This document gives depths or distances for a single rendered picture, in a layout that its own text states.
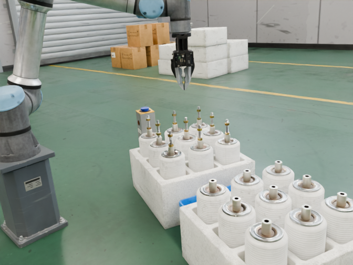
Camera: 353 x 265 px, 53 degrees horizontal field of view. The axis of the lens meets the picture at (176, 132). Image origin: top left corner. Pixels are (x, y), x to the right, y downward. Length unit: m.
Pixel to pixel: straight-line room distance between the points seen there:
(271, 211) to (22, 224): 0.85
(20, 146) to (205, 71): 3.01
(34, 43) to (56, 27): 5.37
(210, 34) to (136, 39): 1.52
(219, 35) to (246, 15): 3.11
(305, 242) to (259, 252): 0.13
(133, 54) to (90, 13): 2.18
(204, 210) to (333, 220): 0.33
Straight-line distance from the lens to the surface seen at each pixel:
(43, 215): 1.38
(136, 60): 5.13
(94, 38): 7.07
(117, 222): 1.39
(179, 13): 1.29
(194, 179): 1.27
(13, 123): 1.27
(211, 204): 0.99
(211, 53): 4.07
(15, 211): 1.35
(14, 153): 1.28
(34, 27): 1.35
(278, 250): 0.83
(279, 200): 0.98
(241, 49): 4.51
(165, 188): 1.23
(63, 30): 6.77
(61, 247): 1.32
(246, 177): 1.06
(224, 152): 1.34
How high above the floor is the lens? 0.74
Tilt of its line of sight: 19 degrees down
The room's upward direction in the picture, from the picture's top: 4 degrees counter-clockwise
